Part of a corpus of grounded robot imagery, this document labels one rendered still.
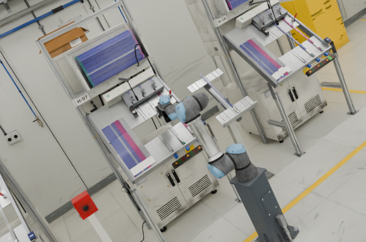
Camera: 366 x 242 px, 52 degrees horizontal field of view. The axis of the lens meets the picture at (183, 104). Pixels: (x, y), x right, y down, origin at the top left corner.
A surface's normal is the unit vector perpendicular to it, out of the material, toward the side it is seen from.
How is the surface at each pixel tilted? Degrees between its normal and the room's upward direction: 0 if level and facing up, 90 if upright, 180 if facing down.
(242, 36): 44
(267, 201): 90
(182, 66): 90
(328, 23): 90
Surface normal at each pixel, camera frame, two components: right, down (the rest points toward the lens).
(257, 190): 0.59, -0.01
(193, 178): 0.41, 0.11
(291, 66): -0.01, -0.54
